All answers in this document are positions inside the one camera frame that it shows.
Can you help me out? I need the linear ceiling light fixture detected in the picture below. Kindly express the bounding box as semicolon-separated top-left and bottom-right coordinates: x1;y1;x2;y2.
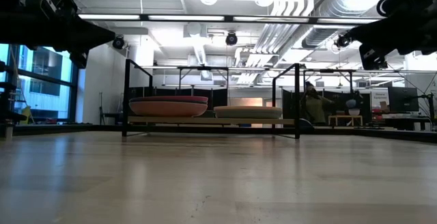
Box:
77;13;385;25

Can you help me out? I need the blue white round object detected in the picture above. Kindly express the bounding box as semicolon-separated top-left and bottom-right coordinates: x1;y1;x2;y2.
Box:
346;98;362;116

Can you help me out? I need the black rig frame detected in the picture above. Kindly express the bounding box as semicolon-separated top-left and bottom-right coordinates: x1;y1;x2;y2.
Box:
0;123;437;144

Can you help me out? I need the silver ventilation duct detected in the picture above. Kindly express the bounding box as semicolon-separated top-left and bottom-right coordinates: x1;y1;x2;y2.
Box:
302;0;380;49

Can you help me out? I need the black equipment stand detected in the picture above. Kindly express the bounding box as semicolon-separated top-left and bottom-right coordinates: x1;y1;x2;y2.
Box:
0;59;29;126

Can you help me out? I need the person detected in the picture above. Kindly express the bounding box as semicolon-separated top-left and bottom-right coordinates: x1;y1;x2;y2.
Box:
300;81;337;126

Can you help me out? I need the black computer monitor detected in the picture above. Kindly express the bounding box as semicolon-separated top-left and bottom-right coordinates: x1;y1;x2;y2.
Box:
388;86;420;113

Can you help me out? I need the small wooden table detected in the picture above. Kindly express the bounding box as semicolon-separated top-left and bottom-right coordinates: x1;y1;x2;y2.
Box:
328;114;363;127

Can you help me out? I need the light teal plate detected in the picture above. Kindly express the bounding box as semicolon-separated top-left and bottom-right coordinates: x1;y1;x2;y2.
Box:
214;109;283;120

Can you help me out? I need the wooden shelf black metal frame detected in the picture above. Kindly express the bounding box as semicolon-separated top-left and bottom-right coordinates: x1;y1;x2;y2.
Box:
122;59;301;140

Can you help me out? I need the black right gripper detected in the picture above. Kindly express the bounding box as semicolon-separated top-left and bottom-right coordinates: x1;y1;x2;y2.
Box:
347;0;437;71

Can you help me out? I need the magenta plate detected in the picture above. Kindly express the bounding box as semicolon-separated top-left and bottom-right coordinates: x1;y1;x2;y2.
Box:
129;96;209;102

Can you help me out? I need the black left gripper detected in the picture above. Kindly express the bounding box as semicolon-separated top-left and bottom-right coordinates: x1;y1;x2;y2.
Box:
16;0;116;70

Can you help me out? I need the black metal gantry frame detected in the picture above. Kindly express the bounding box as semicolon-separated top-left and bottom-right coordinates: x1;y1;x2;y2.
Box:
303;68;356;95
177;66;230;97

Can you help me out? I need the cream plate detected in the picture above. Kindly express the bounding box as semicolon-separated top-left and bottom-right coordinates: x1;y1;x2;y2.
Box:
214;106;283;111

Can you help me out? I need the large window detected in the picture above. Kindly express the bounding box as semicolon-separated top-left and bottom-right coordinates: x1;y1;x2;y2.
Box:
0;43;79;124

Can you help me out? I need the dark work table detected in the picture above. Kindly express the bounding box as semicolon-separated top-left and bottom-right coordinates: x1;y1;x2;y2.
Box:
382;113;436;131

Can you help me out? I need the white ceiling cable tray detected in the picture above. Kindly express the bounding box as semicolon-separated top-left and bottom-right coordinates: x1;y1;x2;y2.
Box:
235;0;315;85

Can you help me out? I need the light pink plate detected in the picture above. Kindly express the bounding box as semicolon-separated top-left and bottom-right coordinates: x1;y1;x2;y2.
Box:
128;100;208;117

